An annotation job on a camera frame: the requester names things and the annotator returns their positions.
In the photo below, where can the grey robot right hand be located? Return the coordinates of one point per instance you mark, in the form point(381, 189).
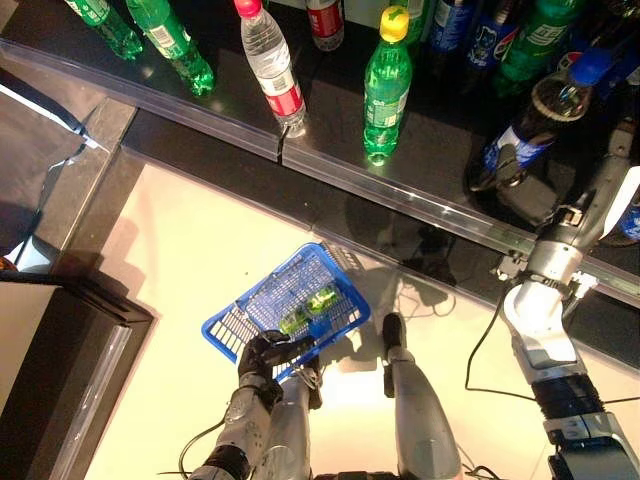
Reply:
point(582, 220)

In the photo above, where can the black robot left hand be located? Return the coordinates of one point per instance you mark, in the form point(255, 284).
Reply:
point(260, 357)

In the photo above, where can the blue plastic shopping basket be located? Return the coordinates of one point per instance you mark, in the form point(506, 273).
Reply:
point(300, 280)

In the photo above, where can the cola bottle blue label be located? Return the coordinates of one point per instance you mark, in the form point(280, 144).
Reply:
point(487, 40)
point(570, 59)
point(447, 25)
point(631, 222)
point(545, 105)

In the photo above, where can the clear water bottle red cap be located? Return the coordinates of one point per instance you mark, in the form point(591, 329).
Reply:
point(272, 65)
point(325, 22)

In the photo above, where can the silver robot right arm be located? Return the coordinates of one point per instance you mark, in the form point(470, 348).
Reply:
point(545, 320)

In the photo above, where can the small green drink bottle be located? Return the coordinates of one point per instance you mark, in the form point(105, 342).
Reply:
point(320, 300)

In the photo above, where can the silver robot left leg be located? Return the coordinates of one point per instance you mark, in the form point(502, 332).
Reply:
point(292, 425)

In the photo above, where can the silver robot leg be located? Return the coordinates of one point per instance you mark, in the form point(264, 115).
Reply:
point(292, 425)
point(420, 410)

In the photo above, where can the silver robot right leg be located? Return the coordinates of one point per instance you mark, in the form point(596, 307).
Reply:
point(420, 410)

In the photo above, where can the green soda bottle yellow cap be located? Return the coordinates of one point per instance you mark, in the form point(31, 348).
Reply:
point(385, 95)
point(107, 22)
point(170, 40)
point(535, 35)
point(421, 20)

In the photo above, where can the dark cabinet silver trim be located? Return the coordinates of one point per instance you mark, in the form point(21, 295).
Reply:
point(50, 375)

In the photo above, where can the brown curtain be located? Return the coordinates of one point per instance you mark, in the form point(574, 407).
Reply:
point(25, 165)

